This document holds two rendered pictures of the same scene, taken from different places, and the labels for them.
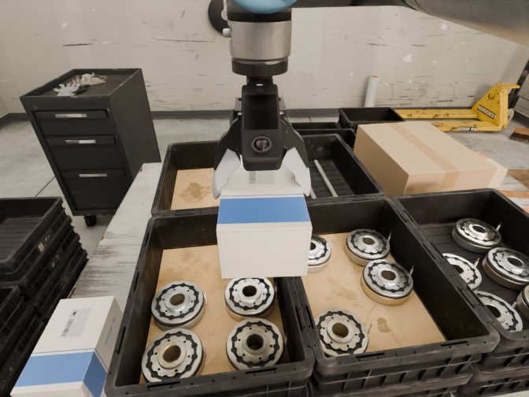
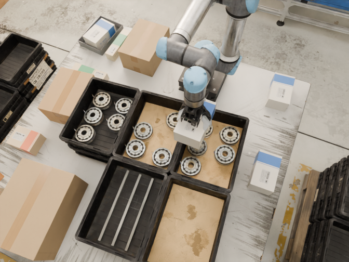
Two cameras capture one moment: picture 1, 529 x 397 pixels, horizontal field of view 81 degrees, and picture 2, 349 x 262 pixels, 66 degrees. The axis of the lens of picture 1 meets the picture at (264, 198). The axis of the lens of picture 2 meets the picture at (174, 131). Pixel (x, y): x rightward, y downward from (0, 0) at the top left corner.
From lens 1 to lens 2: 1.20 m
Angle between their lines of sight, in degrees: 76
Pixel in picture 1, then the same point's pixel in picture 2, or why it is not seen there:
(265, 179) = not seen: hidden behind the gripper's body
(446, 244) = (99, 138)
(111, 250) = (254, 241)
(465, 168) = (38, 165)
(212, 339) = (215, 140)
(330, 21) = not seen: outside the picture
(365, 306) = (157, 129)
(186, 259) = (216, 181)
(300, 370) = not seen: hidden behind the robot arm
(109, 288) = (254, 209)
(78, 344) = (262, 165)
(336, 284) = (160, 141)
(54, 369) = (269, 159)
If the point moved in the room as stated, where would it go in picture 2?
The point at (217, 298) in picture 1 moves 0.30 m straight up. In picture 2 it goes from (209, 154) to (213, 130)
